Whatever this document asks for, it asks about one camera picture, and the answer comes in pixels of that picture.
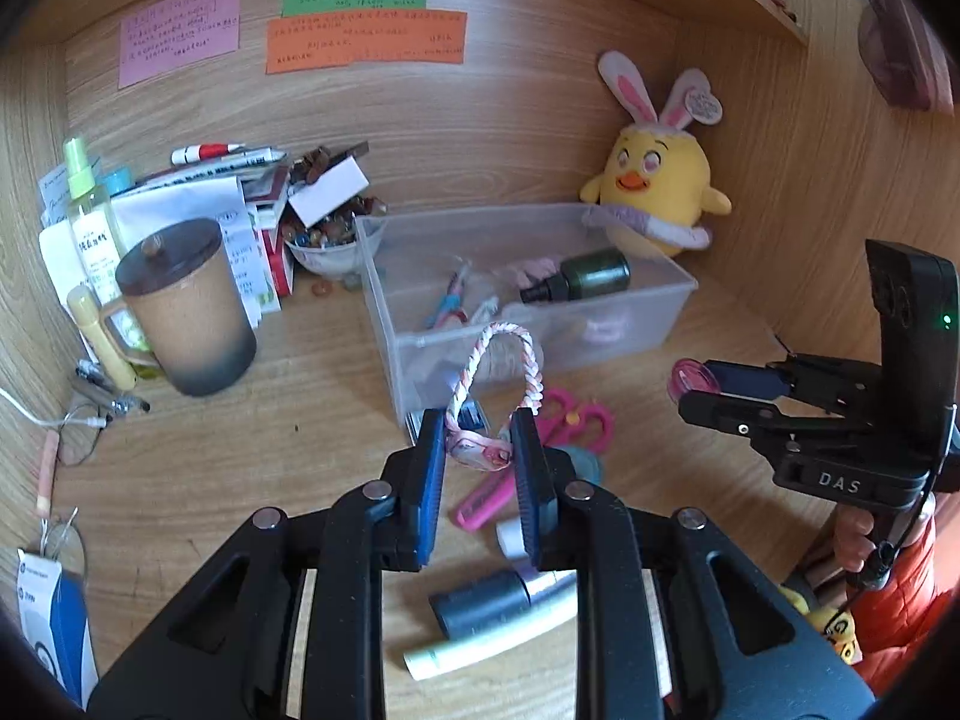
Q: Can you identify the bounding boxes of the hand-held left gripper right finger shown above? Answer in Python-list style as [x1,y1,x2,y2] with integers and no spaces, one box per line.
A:
[510,409,878,720]

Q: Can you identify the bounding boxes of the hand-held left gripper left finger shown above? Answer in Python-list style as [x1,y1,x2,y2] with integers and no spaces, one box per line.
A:
[86,409,451,720]

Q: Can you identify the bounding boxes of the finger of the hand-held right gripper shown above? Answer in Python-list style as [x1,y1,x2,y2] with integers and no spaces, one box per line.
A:
[705,354,884,413]
[677,392,880,447]

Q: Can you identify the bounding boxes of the pink white braided strap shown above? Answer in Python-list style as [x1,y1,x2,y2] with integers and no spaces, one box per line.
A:
[445,322,545,474]

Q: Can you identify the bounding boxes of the clear plastic storage box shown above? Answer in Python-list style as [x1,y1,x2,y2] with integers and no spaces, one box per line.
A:
[354,202,700,430]

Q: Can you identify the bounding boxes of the person's right hand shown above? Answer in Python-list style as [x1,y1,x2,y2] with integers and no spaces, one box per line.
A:
[831,506,883,575]

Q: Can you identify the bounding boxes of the pink utility knife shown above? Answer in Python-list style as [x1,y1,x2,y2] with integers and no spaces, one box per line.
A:
[455,465,520,534]

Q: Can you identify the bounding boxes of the white bandage roll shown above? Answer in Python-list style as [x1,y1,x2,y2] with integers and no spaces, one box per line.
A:
[496,517,538,564]

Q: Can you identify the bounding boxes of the teal tape roll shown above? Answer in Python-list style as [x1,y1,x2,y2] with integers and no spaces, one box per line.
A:
[559,446,605,484]

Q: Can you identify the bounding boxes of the small blue box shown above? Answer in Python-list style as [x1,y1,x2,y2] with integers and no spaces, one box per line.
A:
[405,401,490,441]

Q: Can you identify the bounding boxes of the pink scissors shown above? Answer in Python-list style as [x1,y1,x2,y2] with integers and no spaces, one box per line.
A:
[534,388,617,460]

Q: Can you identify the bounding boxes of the white tube with dark cap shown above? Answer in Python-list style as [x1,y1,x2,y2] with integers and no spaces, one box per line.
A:
[403,568,580,684]

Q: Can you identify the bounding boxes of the pink blue pen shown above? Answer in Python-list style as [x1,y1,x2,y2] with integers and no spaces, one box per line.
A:
[426,270,500,332]

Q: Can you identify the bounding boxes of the dark green bottle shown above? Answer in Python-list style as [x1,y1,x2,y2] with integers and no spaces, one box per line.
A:
[519,249,632,307]

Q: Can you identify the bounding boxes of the yellow printed cloth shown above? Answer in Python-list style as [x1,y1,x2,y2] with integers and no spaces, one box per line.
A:
[780,585,861,665]

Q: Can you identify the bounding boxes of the yellow chick plush toy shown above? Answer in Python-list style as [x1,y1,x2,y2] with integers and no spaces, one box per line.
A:
[577,51,733,258]

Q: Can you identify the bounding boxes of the small clear plastic bowl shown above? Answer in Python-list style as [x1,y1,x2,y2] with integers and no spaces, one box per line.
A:
[285,229,377,280]

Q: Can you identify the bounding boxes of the brown mug with lid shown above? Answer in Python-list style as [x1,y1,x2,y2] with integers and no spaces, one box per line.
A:
[101,217,258,398]

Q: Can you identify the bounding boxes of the white rectangular box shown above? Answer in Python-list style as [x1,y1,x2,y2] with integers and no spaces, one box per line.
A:
[287,157,371,229]

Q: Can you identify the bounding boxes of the black pens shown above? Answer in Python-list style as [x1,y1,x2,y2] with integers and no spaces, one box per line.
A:
[75,360,152,416]

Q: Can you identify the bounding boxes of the dark red bag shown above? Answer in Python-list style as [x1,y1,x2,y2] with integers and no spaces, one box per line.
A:
[857,0,960,116]

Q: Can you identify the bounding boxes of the pale yellow tube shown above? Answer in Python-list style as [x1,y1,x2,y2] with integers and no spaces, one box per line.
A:
[66,285,140,391]

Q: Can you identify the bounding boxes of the white paper sheets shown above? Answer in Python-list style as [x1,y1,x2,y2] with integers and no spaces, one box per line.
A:
[112,165,265,332]

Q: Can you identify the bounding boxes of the blue and white box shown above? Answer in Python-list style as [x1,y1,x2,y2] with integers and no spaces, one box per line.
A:
[16,547,99,710]

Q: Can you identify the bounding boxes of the red and white marker pen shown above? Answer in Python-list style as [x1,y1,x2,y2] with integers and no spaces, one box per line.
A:
[171,142,247,165]

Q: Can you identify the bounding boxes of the green spray bottle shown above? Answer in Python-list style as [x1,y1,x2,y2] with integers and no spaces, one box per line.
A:
[64,137,133,280]

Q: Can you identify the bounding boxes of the orange paper note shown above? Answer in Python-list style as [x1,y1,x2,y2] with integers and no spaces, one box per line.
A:
[265,10,469,77]

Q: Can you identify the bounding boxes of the green paper note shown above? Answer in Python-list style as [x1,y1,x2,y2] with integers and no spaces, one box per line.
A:
[281,0,428,18]

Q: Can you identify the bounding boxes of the pink paper note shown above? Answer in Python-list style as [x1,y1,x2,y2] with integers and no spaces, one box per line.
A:
[118,0,242,90]

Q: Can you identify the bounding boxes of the thin wire eyeglasses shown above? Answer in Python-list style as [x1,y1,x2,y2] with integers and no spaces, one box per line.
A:
[54,397,115,467]

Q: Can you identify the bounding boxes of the metal wire ring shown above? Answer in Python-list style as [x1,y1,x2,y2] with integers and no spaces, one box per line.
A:
[37,506,90,580]

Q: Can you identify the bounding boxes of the white cable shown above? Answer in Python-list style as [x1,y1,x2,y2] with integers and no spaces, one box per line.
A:
[0,387,113,431]

